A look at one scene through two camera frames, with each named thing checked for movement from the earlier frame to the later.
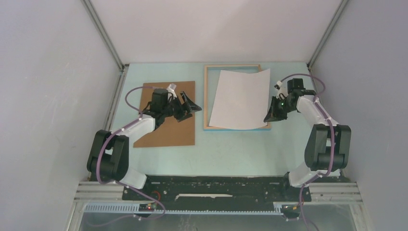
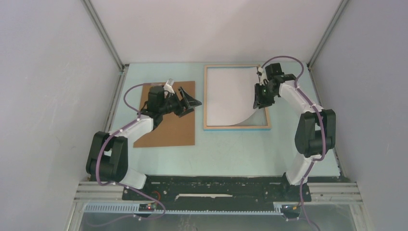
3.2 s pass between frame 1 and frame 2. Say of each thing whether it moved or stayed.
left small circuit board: stayed
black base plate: stayed
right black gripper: moved
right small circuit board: stayed
